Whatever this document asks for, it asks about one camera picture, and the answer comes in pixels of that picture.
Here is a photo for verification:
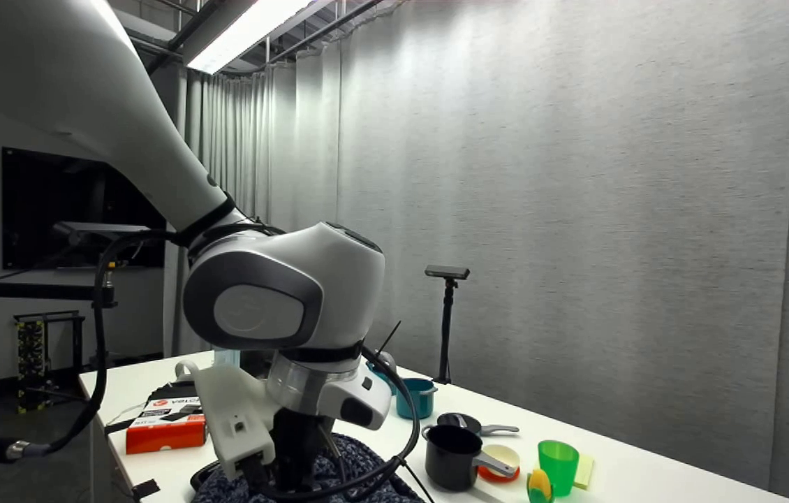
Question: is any dark blue knitted blanket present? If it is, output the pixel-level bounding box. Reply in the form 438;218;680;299
191;432;426;503

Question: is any teal toy pot with lid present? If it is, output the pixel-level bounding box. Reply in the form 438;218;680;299
366;351;398;396

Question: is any orange and black box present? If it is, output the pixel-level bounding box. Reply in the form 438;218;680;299
125;396;207;455

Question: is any black toy pan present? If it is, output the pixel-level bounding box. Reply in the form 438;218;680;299
436;412;520;438

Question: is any red and cream bowl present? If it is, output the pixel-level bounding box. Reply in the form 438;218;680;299
477;444;522;483

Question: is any yellow and green toy corn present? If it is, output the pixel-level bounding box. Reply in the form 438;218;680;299
526;467;554;503

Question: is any green plastic cup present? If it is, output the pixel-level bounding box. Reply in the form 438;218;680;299
538;439;580;497

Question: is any black rack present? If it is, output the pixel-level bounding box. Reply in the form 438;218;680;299
13;310;87;414

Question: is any yellow sticky note pad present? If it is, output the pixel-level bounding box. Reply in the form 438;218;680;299
573;453;596;490

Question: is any grey curtain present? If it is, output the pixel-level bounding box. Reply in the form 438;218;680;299
170;50;341;357

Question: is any ceiling light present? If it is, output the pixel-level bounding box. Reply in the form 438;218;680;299
184;0;314;75

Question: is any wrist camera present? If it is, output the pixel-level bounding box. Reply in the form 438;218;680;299
176;359;277;482

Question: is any black saucepan with silver handle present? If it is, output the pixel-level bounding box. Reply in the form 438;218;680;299
424;424;518;492

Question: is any camera on mount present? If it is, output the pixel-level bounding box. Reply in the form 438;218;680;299
425;264;471;386
0;221;152;316

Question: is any black wall screen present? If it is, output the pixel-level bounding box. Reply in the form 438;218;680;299
1;146;167;270

